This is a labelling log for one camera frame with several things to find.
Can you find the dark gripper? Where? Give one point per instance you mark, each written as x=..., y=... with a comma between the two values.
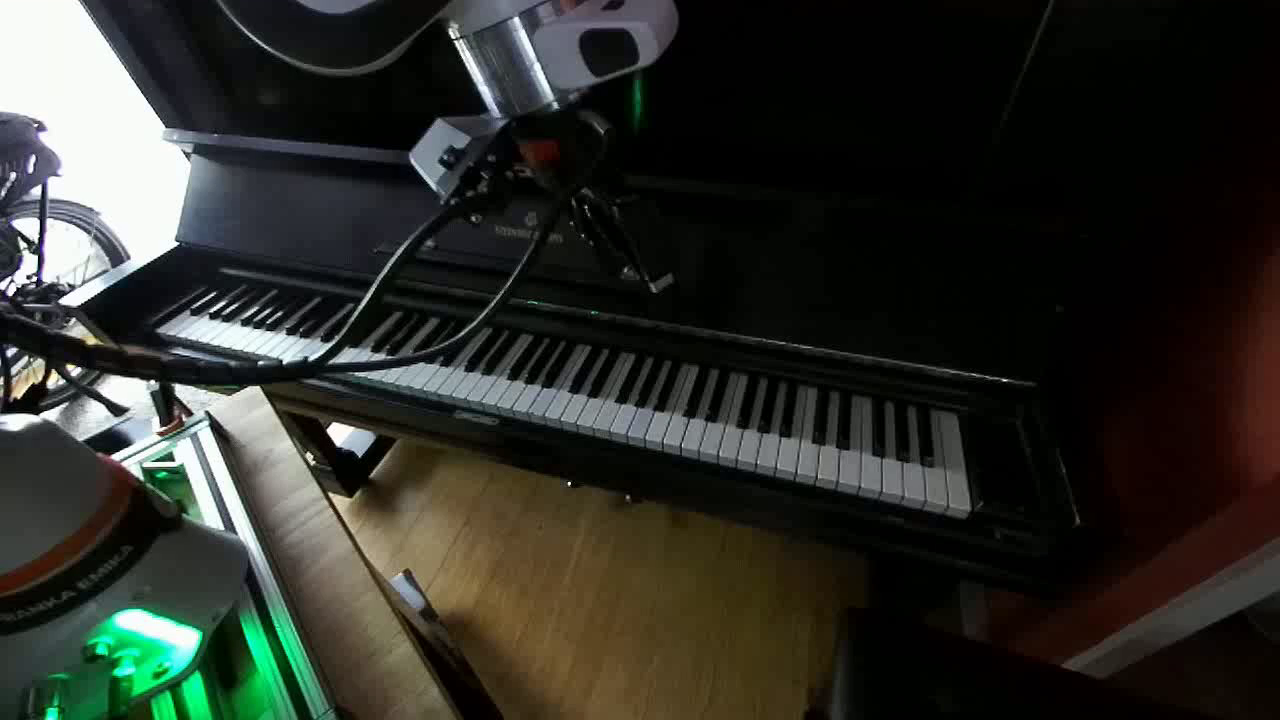
x=541, y=155

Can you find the black piano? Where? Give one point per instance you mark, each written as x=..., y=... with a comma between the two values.
x=803, y=265

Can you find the aluminium mounting frame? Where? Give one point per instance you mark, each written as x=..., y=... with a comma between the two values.
x=244, y=534

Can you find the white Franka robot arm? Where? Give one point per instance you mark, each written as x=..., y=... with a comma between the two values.
x=512, y=61

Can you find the small black white clamp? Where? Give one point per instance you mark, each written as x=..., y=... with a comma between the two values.
x=413, y=596

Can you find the bicycle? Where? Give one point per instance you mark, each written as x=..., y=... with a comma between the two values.
x=55, y=242

